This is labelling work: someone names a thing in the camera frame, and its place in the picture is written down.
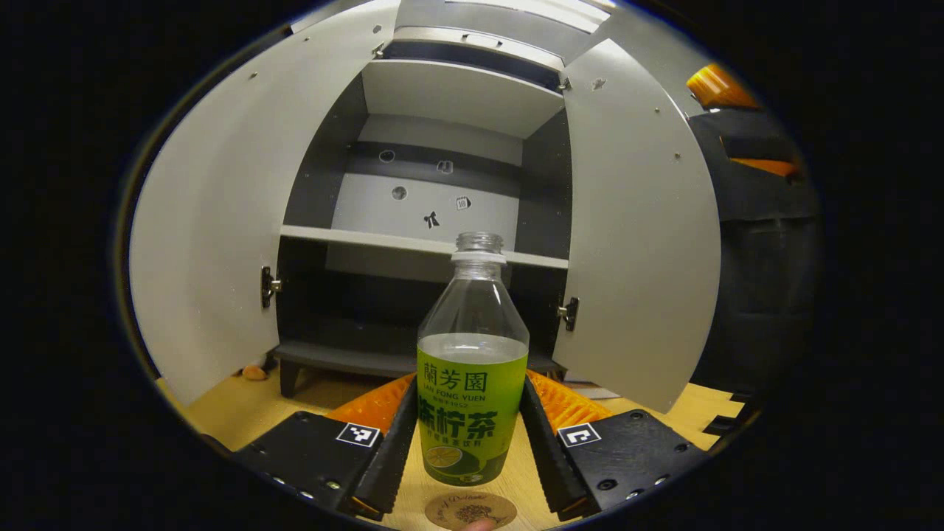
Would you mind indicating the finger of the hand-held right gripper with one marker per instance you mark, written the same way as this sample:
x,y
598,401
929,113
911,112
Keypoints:
x,y
719,88
767,165

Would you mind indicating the grey cabinet door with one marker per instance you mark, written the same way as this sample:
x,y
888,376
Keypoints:
x,y
641,221
214,221

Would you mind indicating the white cabinet shelf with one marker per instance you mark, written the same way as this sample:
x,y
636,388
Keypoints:
x,y
354,238
457,96

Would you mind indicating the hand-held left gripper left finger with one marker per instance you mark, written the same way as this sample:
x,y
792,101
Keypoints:
x,y
394,457

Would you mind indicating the round brown coaster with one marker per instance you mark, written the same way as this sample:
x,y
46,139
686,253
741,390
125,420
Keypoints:
x,y
450,509

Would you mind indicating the green label clear bottle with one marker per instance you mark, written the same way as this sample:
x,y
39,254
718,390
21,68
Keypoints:
x,y
472,413

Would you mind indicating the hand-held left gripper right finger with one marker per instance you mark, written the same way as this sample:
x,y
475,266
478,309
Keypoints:
x,y
553,457

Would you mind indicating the grey cabinet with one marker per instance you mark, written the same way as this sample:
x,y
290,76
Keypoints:
x,y
413,199

